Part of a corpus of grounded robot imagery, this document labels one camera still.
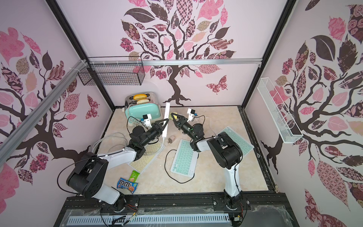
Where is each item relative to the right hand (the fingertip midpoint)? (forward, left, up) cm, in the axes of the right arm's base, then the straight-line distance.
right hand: (170, 115), depth 82 cm
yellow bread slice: (+23, +24, -4) cm, 34 cm away
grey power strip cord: (+3, +38, -25) cm, 46 cm away
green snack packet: (-27, +23, -24) cm, 43 cm away
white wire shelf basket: (-10, -64, 0) cm, 65 cm away
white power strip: (-1, +2, +1) cm, 3 cm away
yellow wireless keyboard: (-11, +14, -24) cm, 30 cm away
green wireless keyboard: (-18, -8, -25) cm, 31 cm away
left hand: (-4, +1, -1) cm, 4 cm away
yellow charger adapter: (-1, -3, 0) cm, 3 cm away
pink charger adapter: (-4, +1, -20) cm, 21 cm away
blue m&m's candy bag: (-32, +27, -23) cm, 48 cm away
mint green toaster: (+17, +25, -7) cm, 31 cm away
